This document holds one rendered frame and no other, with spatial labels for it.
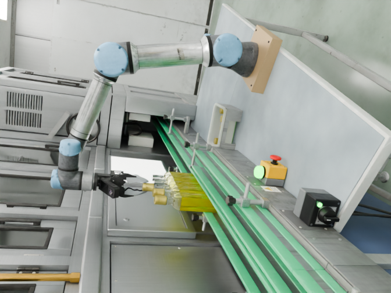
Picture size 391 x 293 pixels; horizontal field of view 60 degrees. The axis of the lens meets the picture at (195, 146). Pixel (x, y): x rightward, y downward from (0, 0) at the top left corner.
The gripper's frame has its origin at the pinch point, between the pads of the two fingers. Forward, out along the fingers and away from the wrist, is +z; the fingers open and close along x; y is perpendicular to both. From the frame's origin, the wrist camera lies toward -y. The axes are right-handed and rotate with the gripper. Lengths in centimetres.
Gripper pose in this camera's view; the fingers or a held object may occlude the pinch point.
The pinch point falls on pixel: (145, 186)
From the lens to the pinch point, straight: 139.0
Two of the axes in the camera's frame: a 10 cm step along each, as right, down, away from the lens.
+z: 9.6, 0.9, 2.8
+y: -2.4, -2.7, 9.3
